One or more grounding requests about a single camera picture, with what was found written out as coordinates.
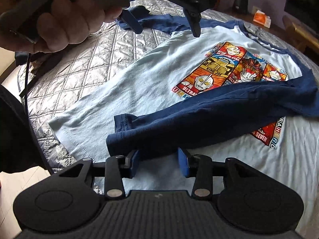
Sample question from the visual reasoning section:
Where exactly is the wooden TV cabinet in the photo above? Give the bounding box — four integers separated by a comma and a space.
218, 0, 318, 58

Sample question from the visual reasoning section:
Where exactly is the dark navy folded garment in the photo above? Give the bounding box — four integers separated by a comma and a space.
15, 50, 66, 83

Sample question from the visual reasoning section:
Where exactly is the silver quilted table cover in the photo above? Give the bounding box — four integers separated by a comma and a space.
15, 0, 319, 239

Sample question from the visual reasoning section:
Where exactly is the black cylindrical speaker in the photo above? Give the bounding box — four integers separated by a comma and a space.
232, 0, 248, 15

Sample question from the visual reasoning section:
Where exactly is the white wall socket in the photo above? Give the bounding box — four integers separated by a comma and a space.
251, 5, 260, 15

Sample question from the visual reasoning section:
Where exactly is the person left hand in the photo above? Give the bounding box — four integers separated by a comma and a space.
1, 0, 122, 53

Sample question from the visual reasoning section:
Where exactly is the blue raglan graphic shirt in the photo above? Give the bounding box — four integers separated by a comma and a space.
49, 15, 318, 202

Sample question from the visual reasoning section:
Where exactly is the black flat screen television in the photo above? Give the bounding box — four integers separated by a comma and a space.
284, 0, 318, 32

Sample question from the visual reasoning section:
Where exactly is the orange white tissue box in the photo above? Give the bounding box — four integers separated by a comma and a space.
253, 10, 271, 29

